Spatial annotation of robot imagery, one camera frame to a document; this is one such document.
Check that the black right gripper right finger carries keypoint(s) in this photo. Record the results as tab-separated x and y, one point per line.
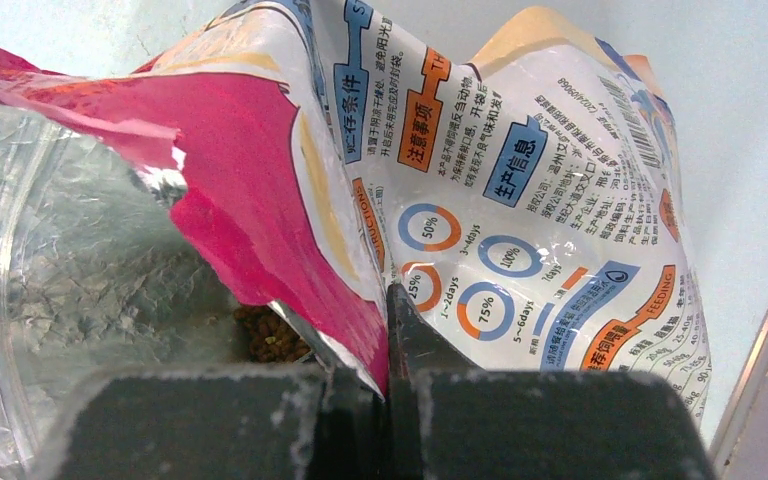
449	419

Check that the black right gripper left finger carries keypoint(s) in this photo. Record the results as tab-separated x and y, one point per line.
247	421

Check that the colourful cat food bag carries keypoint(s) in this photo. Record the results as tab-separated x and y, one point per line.
306	155

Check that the brown pet food kibble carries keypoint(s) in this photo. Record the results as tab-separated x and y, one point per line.
269	338

